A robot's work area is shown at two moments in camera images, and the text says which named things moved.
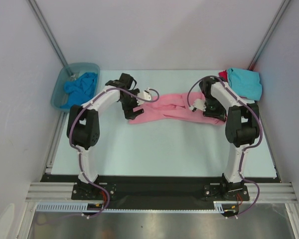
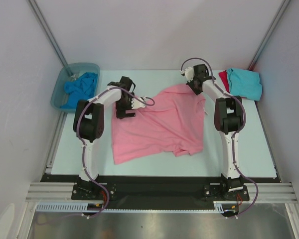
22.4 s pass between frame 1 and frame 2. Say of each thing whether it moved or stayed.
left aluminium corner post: stayed
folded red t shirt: stayed
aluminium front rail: stayed
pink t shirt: moved
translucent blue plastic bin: stayed
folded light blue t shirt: stayed
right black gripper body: moved
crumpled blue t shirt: stayed
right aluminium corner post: stayed
